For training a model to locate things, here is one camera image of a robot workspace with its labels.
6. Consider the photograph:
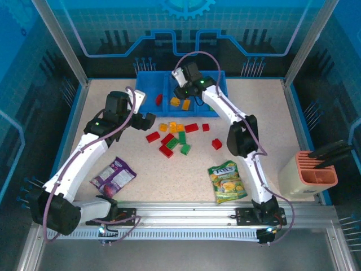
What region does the blue divided sorting tray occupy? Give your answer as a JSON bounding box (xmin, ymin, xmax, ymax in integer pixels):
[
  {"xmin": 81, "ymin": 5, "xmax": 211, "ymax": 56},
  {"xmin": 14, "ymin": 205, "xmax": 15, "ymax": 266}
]
[{"xmin": 135, "ymin": 70, "xmax": 228, "ymax": 119}]

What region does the purple candy bag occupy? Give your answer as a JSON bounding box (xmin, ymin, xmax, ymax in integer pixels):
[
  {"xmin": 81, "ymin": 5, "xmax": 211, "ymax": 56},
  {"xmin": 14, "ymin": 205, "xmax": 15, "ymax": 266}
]
[{"xmin": 89, "ymin": 156, "xmax": 138, "ymax": 198}]

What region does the green Fox's candy bag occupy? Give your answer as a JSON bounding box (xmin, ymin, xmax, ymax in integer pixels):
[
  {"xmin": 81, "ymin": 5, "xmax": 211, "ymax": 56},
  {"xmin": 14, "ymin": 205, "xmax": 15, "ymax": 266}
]
[{"xmin": 208, "ymin": 160, "xmax": 248, "ymax": 204}]

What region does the small controller board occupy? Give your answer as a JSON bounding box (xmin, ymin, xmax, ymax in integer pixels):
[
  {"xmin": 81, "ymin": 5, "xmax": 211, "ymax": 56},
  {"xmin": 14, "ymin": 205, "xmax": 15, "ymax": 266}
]
[
  {"xmin": 258, "ymin": 225, "xmax": 280, "ymax": 246},
  {"xmin": 97, "ymin": 224, "xmax": 119, "ymax": 247}
]

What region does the beige and orange knife block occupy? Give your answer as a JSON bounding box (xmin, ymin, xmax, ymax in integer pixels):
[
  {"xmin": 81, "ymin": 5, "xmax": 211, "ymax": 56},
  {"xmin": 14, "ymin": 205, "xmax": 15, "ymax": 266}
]
[{"xmin": 278, "ymin": 151, "xmax": 338, "ymax": 199}]

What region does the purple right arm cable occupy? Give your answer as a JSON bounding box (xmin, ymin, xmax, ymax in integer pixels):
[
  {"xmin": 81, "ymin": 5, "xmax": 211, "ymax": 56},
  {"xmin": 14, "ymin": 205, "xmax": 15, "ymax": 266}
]
[{"xmin": 174, "ymin": 51, "xmax": 296, "ymax": 245}]

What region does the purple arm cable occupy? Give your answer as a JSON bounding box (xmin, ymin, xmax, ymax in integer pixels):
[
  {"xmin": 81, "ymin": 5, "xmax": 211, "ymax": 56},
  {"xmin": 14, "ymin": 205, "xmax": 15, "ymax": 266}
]
[
  {"xmin": 174, "ymin": 51, "xmax": 296, "ymax": 245},
  {"xmin": 43, "ymin": 86, "xmax": 142, "ymax": 244}
]

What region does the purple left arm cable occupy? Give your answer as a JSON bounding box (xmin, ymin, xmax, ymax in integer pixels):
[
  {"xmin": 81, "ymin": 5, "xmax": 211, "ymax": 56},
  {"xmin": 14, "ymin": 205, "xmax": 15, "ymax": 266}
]
[{"xmin": 43, "ymin": 86, "xmax": 142, "ymax": 244}]

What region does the aluminium frame post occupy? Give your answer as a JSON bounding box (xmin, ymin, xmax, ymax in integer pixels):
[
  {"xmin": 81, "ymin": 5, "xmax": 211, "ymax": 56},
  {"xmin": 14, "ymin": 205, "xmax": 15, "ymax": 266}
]
[
  {"xmin": 283, "ymin": 0, "xmax": 333, "ymax": 89},
  {"xmin": 30, "ymin": 0, "xmax": 90, "ymax": 87}
]

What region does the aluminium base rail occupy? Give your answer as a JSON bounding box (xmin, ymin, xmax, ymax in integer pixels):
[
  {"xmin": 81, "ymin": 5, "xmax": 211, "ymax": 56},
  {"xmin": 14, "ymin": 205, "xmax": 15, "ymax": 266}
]
[{"xmin": 84, "ymin": 200, "xmax": 322, "ymax": 228}]

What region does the white slotted cable duct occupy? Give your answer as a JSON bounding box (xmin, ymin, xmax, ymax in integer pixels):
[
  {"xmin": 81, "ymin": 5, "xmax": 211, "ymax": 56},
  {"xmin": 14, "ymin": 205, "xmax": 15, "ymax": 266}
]
[{"xmin": 45, "ymin": 228, "xmax": 262, "ymax": 242}]

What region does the black handled knife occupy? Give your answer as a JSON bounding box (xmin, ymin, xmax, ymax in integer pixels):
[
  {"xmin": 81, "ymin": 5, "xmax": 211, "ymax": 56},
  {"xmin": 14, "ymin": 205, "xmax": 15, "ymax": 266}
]
[
  {"xmin": 308, "ymin": 139, "xmax": 346, "ymax": 159},
  {"xmin": 313, "ymin": 145, "xmax": 353, "ymax": 162},
  {"xmin": 314, "ymin": 154, "xmax": 351, "ymax": 169}
]

